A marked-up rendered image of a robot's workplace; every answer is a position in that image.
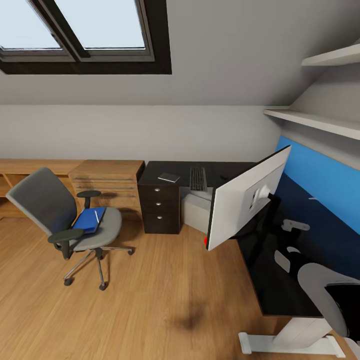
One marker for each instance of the swivel chair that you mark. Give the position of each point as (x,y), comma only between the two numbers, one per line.
(44,198)

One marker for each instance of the monitor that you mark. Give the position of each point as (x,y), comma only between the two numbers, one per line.
(238,199)

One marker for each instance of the notebook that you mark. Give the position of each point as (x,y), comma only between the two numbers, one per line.
(169,177)

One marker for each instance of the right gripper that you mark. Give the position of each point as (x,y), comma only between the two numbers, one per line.
(276,229)

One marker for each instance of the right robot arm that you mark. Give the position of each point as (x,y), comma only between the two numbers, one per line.
(337,296)

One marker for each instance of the fixed window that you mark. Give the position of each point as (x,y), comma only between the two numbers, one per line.
(84,37)

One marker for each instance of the keyboard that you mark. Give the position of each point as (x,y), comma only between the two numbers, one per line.
(198,182)

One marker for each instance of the folder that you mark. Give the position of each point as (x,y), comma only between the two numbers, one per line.
(89,219)

